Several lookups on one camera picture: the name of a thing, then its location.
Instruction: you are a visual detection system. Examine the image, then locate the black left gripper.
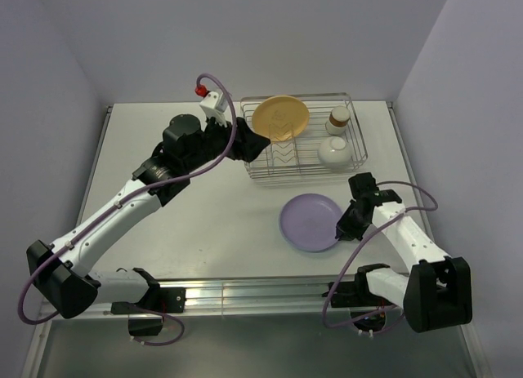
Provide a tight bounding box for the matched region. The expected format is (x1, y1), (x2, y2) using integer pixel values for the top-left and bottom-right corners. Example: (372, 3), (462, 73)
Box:
(183, 109), (269, 173)

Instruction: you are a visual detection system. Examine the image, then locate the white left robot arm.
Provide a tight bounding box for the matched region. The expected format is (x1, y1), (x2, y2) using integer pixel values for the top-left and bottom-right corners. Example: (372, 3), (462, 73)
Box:
(26, 114), (270, 318)

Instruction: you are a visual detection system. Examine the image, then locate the purple plastic plate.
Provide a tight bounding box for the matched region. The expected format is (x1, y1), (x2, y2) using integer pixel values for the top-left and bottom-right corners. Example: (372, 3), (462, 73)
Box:
(279, 193), (342, 253)

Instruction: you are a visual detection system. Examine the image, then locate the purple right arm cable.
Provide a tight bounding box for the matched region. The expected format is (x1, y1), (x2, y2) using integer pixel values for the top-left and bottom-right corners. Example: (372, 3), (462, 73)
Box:
(321, 180), (439, 334)

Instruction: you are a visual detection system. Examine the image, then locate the metal wire dish rack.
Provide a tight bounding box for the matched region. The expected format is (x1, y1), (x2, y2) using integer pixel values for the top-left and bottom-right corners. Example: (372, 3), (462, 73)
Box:
(245, 92), (369, 181)

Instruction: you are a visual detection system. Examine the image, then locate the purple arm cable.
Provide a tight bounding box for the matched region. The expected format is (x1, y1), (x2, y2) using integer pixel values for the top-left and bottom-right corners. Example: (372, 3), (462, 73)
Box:
(16, 73), (238, 348)
(321, 180), (439, 334)

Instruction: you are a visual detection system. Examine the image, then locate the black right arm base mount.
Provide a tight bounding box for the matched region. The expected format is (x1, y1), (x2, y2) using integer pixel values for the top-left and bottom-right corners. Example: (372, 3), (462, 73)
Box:
(322, 278), (407, 309)

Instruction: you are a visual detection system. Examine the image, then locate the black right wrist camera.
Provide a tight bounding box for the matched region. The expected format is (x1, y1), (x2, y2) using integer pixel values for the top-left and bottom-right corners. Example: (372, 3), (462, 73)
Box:
(348, 172), (403, 206)

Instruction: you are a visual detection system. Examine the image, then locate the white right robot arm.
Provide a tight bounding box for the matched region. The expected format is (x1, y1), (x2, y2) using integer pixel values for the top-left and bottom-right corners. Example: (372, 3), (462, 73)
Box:
(329, 198), (472, 333)

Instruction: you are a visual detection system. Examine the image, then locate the white cup with wood patches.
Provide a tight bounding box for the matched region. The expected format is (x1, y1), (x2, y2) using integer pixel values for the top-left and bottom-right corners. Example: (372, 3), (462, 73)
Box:
(325, 105), (351, 136)

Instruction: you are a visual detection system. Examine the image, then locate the aluminium table edge rail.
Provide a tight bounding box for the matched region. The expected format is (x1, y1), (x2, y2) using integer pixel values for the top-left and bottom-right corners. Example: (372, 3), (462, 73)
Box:
(38, 273), (469, 320)

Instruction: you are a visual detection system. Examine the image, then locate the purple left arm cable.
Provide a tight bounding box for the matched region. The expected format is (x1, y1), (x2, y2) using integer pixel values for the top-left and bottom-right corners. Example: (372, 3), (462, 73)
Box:
(16, 73), (238, 348)

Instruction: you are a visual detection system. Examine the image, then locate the blue plastic plate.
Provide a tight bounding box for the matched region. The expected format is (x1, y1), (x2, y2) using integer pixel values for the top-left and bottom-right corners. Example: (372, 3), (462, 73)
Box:
(279, 218), (332, 252)

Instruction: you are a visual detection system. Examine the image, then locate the white ceramic bowl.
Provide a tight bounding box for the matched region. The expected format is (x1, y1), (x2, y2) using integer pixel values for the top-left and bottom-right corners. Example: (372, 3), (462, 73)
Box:
(317, 136), (352, 168)

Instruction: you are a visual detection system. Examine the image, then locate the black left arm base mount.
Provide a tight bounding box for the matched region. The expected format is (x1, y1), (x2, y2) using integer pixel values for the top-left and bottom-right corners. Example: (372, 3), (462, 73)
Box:
(110, 287), (186, 315)

